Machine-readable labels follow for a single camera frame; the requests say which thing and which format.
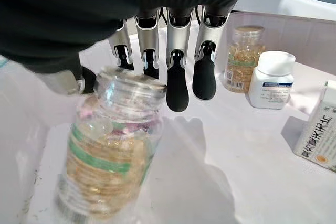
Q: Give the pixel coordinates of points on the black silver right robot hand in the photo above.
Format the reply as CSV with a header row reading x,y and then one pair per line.
x,y
78,3

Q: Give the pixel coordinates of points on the clear yellow capsule bottle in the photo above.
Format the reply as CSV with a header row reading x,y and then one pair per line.
x,y
105,161
242,64

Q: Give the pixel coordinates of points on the blue white cart drawer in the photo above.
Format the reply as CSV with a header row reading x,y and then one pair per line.
x,y
236,155

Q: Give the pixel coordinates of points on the white pill bottle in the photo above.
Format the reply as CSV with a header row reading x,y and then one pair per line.
x,y
273,85

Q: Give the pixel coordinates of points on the white box green wave print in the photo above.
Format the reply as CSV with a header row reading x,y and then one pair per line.
x,y
317,134

